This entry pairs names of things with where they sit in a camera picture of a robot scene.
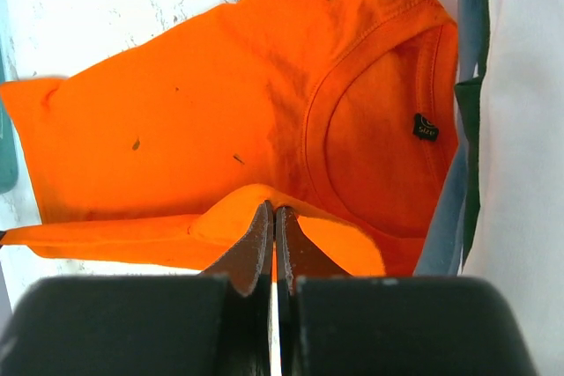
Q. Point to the orange t shirt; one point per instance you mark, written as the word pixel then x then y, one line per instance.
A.
pixel 340 109

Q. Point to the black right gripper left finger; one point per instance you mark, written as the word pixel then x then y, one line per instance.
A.
pixel 248 262

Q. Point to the white folded t shirt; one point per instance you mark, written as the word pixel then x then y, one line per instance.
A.
pixel 510 97

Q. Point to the teal plastic bin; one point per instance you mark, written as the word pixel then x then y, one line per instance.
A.
pixel 9 163

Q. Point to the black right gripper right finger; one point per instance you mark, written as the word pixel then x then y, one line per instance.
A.
pixel 297 255

